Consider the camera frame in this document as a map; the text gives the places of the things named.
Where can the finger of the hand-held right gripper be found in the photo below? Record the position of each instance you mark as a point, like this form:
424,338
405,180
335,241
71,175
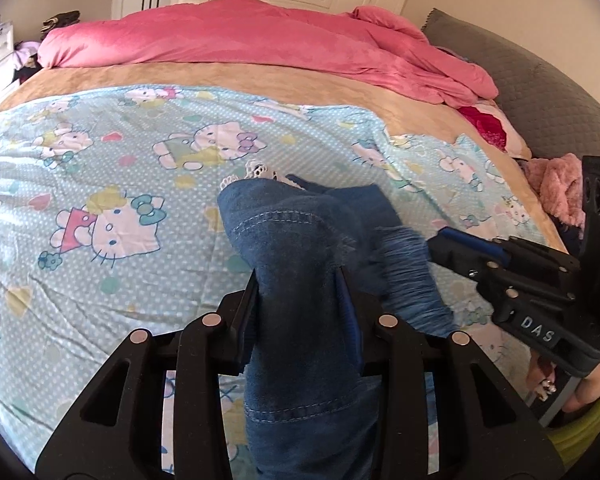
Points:
452,255
472,242

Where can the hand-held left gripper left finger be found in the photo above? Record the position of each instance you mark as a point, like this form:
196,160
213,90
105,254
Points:
247,310

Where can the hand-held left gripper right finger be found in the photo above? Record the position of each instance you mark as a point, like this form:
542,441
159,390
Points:
349,320

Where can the blue denim jeans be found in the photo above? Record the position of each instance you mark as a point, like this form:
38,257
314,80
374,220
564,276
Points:
300,240

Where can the person's right hand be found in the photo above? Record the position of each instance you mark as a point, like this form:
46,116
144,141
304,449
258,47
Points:
597,390

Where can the pink fluffy cloth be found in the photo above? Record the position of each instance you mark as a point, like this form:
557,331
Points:
560,185

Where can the red pillow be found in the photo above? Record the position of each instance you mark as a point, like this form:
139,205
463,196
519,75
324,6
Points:
485,125

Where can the yellow-green clothing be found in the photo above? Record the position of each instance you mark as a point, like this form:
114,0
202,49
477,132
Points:
590,435

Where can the grey quilted headboard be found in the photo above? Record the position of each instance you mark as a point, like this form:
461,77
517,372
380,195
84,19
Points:
555,110

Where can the light blue cartoon printed blanket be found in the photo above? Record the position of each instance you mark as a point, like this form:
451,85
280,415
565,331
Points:
105,160

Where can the tan bed sheet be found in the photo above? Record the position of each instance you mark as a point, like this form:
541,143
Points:
230,75

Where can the pink duvet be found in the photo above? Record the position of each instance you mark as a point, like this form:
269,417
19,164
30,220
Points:
230,35

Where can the purple cloth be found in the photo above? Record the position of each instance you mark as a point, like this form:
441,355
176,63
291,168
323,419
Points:
27,52

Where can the dark bag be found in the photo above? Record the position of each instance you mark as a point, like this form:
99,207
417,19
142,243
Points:
60,21

